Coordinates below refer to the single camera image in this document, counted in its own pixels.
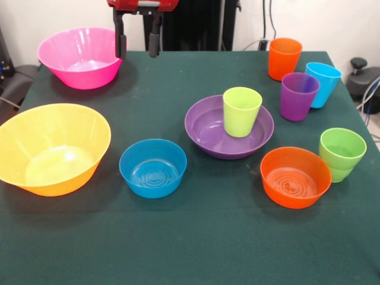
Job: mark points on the orange cup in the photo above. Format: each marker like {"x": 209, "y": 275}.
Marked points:
{"x": 282, "y": 63}

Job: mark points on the blue cup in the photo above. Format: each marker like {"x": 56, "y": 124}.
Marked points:
{"x": 325, "y": 86}

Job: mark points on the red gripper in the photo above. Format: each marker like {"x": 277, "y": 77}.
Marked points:
{"x": 142, "y": 4}

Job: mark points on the purple cup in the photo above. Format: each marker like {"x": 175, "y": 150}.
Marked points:
{"x": 297, "y": 107}

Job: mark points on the small blue bowl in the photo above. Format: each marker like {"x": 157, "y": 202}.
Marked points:
{"x": 153, "y": 190}

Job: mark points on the small orange bowl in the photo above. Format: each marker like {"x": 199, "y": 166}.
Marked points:
{"x": 294, "y": 200}

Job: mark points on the black power adapter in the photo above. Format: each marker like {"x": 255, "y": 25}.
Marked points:
{"x": 263, "y": 44}

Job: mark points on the green cup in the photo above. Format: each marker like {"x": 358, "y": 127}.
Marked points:
{"x": 341, "y": 175}
{"x": 343, "y": 142}

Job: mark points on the lime yellow cup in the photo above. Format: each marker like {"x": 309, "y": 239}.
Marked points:
{"x": 240, "y": 118}

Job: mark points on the purple bowl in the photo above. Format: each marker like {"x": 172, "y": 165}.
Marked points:
{"x": 207, "y": 139}

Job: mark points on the black equipment with knob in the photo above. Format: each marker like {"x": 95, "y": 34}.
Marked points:
{"x": 363, "y": 80}

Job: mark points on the dark green tablecloth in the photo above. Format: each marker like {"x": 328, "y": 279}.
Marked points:
{"x": 207, "y": 237}

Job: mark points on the black computer tower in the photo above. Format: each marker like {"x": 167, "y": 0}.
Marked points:
{"x": 4, "y": 59}

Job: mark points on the large pink bowl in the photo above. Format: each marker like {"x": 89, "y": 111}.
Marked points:
{"x": 59, "y": 50}

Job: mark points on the large orange yellow bowl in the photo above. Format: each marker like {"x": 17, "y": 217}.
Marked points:
{"x": 44, "y": 127}

